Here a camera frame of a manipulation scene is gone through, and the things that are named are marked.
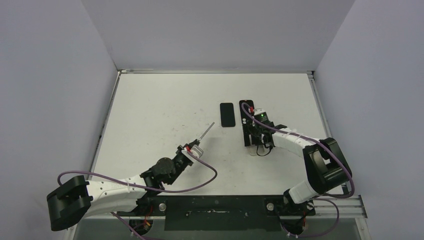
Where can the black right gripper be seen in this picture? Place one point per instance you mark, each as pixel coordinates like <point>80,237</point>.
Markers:
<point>250,133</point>

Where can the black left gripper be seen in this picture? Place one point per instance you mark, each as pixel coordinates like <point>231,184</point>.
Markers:
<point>180,147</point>

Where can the black phone case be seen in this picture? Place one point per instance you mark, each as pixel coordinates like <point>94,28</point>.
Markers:
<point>245,106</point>

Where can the beige translucent phone case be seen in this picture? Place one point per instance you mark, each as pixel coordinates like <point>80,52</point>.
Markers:
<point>256,150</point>

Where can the black phone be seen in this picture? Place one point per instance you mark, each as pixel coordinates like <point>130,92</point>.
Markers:
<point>227,115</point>

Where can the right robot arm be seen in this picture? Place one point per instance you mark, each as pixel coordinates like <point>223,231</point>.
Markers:
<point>325,165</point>

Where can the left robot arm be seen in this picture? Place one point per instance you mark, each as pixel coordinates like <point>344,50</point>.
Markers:
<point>79,198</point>

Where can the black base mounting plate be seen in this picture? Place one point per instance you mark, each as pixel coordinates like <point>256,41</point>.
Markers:
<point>218,212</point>

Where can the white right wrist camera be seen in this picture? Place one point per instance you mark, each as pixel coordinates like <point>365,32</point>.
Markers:
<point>258,111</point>

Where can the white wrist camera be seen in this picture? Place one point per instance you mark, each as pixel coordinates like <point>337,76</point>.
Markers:
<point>258,111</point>
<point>192,153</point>

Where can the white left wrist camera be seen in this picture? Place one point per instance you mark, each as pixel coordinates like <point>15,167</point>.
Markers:
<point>192,153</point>

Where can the aluminium frame rail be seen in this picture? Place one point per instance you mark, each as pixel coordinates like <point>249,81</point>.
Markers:
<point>320,207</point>

